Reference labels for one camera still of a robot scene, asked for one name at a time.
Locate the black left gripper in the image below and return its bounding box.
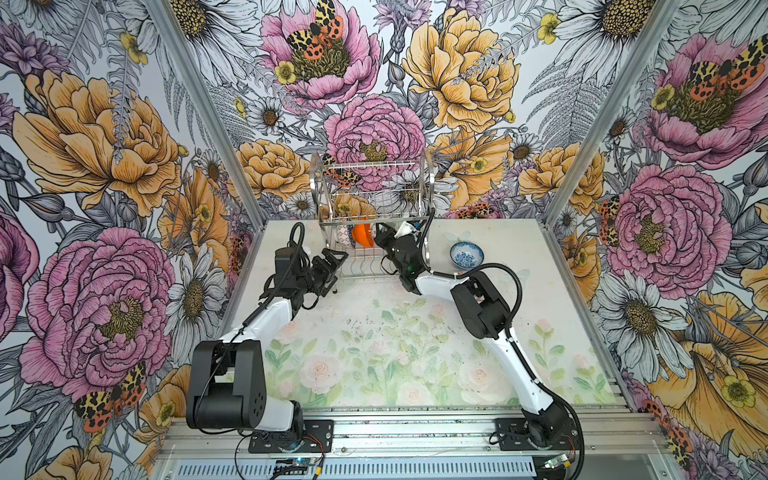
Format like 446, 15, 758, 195
297, 247, 349, 297

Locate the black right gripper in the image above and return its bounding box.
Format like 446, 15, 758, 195
375, 218, 407, 272

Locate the plain orange bowl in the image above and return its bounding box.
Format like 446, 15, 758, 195
351, 223, 376, 248

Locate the blue floral white bowl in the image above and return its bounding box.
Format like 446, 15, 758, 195
449, 241, 485, 271

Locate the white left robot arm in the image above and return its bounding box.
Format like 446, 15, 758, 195
186, 246, 348, 439

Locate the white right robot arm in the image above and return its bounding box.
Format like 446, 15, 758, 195
374, 221, 584, 450

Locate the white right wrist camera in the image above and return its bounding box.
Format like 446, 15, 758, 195
395, 221, 419, 238

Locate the chrome wire dish rack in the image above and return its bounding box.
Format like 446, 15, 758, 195
310, 154, 434, 279

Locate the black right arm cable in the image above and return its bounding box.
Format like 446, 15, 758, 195
419, 208, 586, 480

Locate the aluminium right corner post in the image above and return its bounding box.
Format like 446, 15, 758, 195
541, 0, 681, 229

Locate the aluminium corner post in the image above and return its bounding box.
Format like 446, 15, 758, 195
147, 1, 265, 234
541, 0, 681, 229

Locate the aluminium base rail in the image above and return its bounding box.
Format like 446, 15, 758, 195
152, 406, 684, 479

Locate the aluminium left corner post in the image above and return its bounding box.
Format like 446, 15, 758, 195
147, 1, 265, 234

